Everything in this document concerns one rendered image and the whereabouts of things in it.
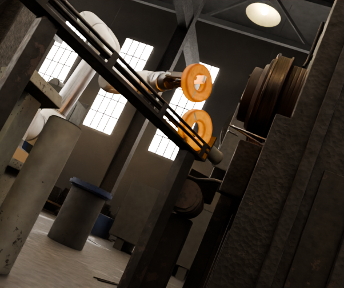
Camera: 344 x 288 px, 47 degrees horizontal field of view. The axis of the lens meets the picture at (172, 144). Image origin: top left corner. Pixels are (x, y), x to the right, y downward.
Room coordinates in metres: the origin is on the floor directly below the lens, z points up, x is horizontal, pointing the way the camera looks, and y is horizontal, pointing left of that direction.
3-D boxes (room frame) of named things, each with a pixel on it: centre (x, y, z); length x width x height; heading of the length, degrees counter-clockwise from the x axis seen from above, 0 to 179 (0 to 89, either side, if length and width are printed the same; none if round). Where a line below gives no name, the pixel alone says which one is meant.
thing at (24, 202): (1.35, 0.36, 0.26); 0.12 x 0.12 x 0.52
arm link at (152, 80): (1.66, 0.16, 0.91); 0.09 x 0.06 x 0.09; 131
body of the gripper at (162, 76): (1.61, 0.11, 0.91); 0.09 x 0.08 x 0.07; 41
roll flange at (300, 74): (1.81, -0.43, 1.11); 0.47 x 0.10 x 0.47; 166
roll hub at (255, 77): (1.85, -0.26, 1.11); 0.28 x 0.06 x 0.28; 166
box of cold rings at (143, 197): (4.66, -0.35, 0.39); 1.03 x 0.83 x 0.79; 80
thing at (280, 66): (1.83, -0.35, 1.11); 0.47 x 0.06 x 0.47; 166
